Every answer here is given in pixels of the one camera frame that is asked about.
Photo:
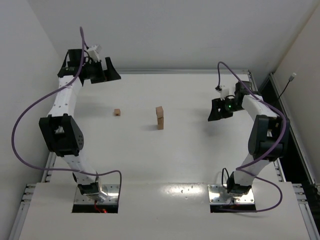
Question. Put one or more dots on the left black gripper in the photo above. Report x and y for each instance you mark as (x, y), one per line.
(99, 72)

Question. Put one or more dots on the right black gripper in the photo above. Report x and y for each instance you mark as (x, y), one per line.
(220, 109)

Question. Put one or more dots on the light wood cube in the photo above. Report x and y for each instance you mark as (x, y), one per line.
(159, 111)
(117, 112)

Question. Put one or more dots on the long dark wood block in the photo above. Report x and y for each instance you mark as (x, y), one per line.
(160, 124)

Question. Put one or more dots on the grey translucent plastic bin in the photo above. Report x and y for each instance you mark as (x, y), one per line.
(246, 85)

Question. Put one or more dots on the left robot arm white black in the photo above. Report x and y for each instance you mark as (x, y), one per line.
(60, 131)

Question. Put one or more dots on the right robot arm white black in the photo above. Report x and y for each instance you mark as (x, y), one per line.
(268, 139)

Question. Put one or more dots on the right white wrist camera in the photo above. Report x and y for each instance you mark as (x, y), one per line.
(223, 91)

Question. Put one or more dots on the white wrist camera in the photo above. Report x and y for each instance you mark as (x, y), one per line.
(223, 91)
(93, 52)

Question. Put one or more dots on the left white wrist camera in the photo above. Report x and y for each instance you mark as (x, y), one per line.
(93, 52)

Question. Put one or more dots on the aluminium table frame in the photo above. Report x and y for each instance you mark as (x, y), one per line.
(164, 173)

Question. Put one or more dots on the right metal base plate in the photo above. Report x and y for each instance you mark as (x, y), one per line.
(218, 196)

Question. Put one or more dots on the metal base plate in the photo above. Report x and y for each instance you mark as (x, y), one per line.
(218, 196)
(110, 198)

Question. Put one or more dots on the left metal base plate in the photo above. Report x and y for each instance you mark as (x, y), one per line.
(110, 198)

